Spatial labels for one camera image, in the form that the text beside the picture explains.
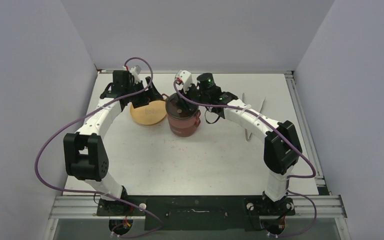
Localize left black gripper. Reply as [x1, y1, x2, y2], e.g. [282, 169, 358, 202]
[125, 77, 162, 109]

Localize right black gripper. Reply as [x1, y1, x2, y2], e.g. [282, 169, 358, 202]
[177, 82, 209, 112]

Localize orange plastic plate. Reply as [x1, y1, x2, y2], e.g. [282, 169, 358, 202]
[129, 100, 167, 126]

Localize grey transparent lid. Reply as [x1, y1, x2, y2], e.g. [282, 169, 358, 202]
[165, 93, 199, 120]

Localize red steel bowl with handles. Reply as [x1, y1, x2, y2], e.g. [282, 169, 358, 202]
[167, 109, 201, 128]

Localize metal tongs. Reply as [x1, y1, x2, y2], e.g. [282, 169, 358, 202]
[241, 93, 267, 142]

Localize red steel bowl tall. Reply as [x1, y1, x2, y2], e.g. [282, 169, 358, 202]
[169, 125, 197, 138]

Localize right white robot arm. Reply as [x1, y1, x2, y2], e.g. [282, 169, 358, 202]
[174, 70, 302, 214]

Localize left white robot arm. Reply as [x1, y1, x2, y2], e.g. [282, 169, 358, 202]
[63, 69, 163, 215]

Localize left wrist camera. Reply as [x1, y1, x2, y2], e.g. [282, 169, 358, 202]
[122, 65, 142, 84]

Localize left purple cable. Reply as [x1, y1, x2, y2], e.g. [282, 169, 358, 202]
[34, 56, 165, 239]

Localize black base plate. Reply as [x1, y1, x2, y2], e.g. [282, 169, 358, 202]
[96, 195, 296, 233]

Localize aluminium frame rail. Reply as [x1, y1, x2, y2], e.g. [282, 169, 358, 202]
[42, 71, 348, 240]

